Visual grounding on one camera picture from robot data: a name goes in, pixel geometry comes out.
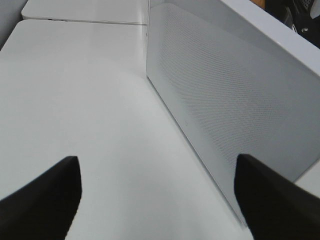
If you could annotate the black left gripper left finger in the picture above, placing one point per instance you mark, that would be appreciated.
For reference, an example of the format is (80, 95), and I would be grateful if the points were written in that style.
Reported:
(43, 209)

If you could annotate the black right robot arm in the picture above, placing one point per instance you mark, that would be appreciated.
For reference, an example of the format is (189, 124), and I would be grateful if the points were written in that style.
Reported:
(302, 16)

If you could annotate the white microwave door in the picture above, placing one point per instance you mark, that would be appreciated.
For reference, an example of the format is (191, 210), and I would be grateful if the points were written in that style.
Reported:
(237, 81)

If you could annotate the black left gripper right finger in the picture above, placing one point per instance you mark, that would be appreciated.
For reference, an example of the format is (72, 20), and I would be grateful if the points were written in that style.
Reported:
(274, 208)

